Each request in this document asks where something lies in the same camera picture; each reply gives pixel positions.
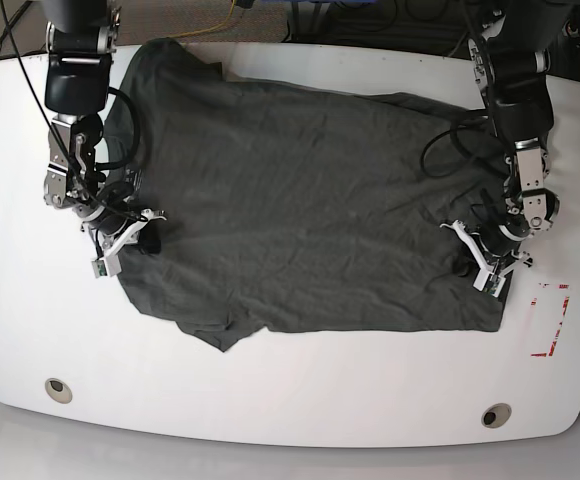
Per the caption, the red tape rectangle marking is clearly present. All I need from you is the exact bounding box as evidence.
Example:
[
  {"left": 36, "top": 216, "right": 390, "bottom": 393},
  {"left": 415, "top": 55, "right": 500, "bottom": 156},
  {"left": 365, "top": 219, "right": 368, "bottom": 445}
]
[{"left": 527, "top": 283, "right": 572, "bottom": 358}]

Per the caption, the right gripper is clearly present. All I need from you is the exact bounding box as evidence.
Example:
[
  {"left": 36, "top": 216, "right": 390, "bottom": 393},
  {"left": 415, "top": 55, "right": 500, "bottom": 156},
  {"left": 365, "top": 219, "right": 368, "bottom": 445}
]
[{"left": 79, "top": 206, "right": 166, "bottom": 255}]

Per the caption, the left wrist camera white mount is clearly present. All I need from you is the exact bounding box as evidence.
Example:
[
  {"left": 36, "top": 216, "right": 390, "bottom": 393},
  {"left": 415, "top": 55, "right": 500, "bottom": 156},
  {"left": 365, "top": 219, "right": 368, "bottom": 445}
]
[{"left": 450, "top": 220, "right": 505, "bottom": 298}]

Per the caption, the table cable grommet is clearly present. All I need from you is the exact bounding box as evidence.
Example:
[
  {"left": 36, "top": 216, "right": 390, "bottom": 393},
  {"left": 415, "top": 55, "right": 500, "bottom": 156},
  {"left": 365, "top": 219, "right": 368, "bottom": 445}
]
[
  {"left": 481, "top": 403, "right": 512, "bottom": 429},
  {"left": 44, "top": 378, "right": 73, "bottom": 405}
]

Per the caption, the right table cable grommet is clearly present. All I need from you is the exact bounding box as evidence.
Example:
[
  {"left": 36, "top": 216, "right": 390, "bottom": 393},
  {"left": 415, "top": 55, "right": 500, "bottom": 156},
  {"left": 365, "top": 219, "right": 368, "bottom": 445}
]
[{"left": 481, "top": 403, "right": 512, "bottom": 429}]

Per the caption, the left table cable grommet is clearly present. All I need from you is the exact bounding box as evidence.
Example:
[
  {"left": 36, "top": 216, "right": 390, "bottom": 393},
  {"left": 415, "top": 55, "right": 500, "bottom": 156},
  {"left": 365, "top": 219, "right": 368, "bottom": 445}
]
[{"left": 44, "top": 378, "right": 73, "bottom": 405}]

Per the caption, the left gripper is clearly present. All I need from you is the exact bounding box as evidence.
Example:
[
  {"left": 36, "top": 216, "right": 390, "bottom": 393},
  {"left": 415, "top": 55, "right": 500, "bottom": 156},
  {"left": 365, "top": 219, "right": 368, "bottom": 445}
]
[{"left": 440, "top": 220, "right": 534, "bottom": 277}]

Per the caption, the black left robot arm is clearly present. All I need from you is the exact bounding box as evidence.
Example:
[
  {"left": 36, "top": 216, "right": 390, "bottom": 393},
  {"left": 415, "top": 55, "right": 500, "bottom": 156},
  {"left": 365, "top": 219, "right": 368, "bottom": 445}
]
[{"left": 447, "top": 1, "right": 574, "bottom": 286}]

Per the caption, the dark grey t-shirt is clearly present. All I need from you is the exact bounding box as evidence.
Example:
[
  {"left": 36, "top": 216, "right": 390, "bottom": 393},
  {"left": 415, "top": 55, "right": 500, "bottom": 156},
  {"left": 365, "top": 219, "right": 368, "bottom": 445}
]
[{"left": 119, "top": 39, "right": 505, "bottom": 351}]

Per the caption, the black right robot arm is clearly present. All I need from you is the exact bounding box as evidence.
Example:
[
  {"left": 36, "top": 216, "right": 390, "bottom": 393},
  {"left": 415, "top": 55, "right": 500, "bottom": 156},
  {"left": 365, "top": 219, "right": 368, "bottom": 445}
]
[{"left": 42, "top": 1, "right": 161, "bottom": 259}]

